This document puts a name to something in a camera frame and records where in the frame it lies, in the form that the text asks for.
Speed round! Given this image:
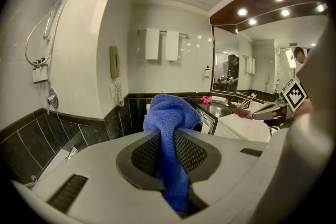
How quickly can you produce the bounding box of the wood framed wall mirror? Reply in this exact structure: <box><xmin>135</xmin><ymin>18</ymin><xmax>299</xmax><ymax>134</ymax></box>
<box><xmin>209</xmin><ymin>2</ymin><xmax>329</xmax><ymax>103</ymax></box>

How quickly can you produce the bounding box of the white shower pump bottle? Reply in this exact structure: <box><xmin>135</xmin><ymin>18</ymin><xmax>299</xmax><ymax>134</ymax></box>
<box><xmin>43</xmin><ymin>58</ymin><xmax>51</xmax><ymax>82</ymax></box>
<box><xmin>38</xmin><ymin>60</ymin><xmax>46</xmax><ymax>83</ymax></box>
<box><xmin>31</xmin><ymin>61</ymin><xmax>40</xmax><ymax>84</ymax></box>

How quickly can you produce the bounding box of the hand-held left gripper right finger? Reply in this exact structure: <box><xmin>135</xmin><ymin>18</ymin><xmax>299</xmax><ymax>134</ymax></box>
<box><xmin>174</xmin><ymin>127</ymin><xmax>269</xmax><ymax>219</ymax></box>

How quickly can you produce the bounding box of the chrome toilet paper holder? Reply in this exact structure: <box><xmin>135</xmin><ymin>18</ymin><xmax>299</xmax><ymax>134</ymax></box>
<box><xmin>195</xmin><ymin>108</ymin><xmax>219</xmax><ymax>135</ymax></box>

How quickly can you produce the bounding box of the clear amenity tray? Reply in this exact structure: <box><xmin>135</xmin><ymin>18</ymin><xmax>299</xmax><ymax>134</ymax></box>
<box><xmin>209</xmin><ymin>95</ymin><xmax>229</xmax><ymax>106</ymax></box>

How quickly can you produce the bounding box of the white hanging towel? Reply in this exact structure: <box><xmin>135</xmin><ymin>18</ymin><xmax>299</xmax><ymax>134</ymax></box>
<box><xmin>144</xmin><ymin>27</ymin><xmax>161</xmax><ymax>61</ymax></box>
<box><xmin>165</xmin><ymin>30</ymin><xmax>180</xmax><ymax>62</ymax></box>

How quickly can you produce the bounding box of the blue cloth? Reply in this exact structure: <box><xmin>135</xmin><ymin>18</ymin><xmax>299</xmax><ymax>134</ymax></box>
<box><xmin>142</xmin><ymin>94</ymin><xmax>203</xmax><ymax>214</ymax></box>

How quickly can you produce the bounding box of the person's right hand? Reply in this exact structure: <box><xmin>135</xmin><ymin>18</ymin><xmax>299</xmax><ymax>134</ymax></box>
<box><xmin>271</xmin><ymin>107</ymin><xmax>287</xmax><ymax>120</ymax></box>

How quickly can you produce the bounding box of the person's right forearm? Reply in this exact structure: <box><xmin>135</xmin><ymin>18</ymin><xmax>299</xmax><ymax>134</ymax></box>
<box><xmin>293</xmin><ymin>99</ymin><xmax>315</xmax><ymax>121</ymax></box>

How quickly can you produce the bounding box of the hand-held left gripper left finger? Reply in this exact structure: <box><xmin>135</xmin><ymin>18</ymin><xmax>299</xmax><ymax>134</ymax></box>
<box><xmin>31</xmin><ymin>129</ymin><xmax>186</xmax><ymax>224</ymax></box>

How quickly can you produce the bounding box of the chrome shower hose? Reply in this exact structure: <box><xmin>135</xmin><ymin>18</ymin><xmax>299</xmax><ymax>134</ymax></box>
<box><xmin>24</xmin><ymin>0</ymin><xmax>82</xmax><ymax>67</ymax></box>

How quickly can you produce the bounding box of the beige wall telephone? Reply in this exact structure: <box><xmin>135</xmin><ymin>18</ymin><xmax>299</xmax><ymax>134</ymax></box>
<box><xmin>109</xmin><ymin>45</ymin><xmax>125</xmax><ymax>108</ymax></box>

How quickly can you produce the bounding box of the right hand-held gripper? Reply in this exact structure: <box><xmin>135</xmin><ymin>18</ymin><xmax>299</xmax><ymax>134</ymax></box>
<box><xmin>251</xmin><ymin>77</ymin><xmax>310</xmax><ymax>130</ymax></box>

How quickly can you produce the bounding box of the white bathtub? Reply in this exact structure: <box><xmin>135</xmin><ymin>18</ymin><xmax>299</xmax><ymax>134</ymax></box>
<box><xmin>23</xmin><ymin>138</ymin><xmax>89</xmax><ymax>188</ymax></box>

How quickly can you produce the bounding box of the chrome handheld shower head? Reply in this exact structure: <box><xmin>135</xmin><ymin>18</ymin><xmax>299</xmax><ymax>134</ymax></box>
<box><xmin>43</xmin><ymin>0</ymin><xmax>62</xmax><ymax>42</ymax></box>

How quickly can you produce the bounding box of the chrome bathtub faucet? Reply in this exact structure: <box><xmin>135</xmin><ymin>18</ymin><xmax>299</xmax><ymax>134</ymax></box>
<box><xmin>65</xmin><ymin>146</ymin><xmax>80</xmax><ymax>162</ymax></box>

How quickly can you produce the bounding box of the chrome shower valve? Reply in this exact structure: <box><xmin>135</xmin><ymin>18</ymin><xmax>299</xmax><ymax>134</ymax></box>
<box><xmin>46</xmin><ymin>87</ymin><xmax>59</xmax><ymax>109</ymax></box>

